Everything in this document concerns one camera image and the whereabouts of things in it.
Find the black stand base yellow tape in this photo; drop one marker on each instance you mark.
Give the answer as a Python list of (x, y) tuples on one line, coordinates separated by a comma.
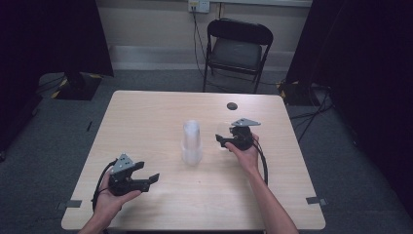
[(78, 88), (295, 96)]

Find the black curtain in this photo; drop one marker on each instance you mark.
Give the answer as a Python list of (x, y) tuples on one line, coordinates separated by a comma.
[(363, 48), (48, 35)]

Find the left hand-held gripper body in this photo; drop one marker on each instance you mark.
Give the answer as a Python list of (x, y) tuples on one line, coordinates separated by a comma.
[(121, 182)]

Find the black round table grommet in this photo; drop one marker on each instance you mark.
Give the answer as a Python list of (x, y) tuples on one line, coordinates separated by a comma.
[(232, 106)]

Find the white wall socket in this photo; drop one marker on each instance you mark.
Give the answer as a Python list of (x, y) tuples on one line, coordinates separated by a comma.
[(198, 6)]

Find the person's right hand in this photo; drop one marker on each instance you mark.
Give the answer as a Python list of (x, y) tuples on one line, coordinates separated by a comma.
[(248, 159)]

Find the person's left hand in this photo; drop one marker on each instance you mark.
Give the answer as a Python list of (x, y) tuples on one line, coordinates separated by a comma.
[(110, 204)]

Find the grey tape strip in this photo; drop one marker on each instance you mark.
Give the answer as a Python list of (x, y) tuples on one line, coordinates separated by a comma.
[(73, 204), (315, 200)]

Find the black folding chair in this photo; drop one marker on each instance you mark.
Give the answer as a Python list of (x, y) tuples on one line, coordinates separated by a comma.
[(238, 52)]

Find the stack of clear plastic cups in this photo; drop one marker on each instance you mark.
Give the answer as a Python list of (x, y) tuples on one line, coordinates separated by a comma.
[(192, 143)]

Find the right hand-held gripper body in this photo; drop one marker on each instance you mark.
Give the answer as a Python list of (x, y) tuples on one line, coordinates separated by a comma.
[(242, 136)]

